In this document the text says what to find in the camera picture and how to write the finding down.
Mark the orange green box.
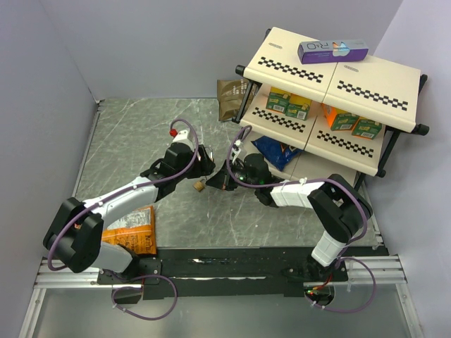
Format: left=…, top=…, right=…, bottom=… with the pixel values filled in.
left=321, top=104, right=359, bottom=131

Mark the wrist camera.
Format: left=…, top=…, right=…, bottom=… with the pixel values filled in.
left=169, top=128, right=194, bottom=148
left=230, top=139, right=247, bottom=163

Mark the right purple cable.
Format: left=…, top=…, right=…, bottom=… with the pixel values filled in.
left=225, top=125, right=377, bottom=313

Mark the green box far left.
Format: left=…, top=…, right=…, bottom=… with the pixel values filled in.
left=266, top=87, right=291, bottom=114

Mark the brown foil pouch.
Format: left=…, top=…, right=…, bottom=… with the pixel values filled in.
left=216, top=79, right=249, bottom=121

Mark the purple toothpaste box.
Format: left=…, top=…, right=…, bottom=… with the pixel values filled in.
left=297, top=39, right=369, bottom=64

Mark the green box far right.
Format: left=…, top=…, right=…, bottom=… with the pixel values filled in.
left=352, top=117, right=383, bottom=139

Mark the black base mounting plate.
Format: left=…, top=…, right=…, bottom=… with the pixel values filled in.
left=97, top=246, right=357, bottom=302

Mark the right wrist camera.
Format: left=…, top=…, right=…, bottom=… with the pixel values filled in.
left=230, top=139, right=247, bottom=163

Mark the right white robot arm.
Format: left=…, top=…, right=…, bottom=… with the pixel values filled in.
left=206, top=154, right=373, bottom=281

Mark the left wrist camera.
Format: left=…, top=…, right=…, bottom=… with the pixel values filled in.
left=169, top=128, right=194, bottom=148

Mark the orange chips bag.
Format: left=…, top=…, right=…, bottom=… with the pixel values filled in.
left=101, top=206, right=157, bottom=255

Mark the beige three-tier shelf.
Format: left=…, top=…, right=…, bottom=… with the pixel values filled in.
left=234, top=27, right=429, bottom=187

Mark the blue snack bag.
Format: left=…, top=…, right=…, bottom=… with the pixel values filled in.
left=252, top=136, right=302, bottom=171

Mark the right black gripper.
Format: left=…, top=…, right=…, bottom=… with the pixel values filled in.
left=207, top=158, right=259, bottom=190

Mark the brass padlock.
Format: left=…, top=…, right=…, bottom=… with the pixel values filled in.
left=193, top=179, right=206, bottom=192

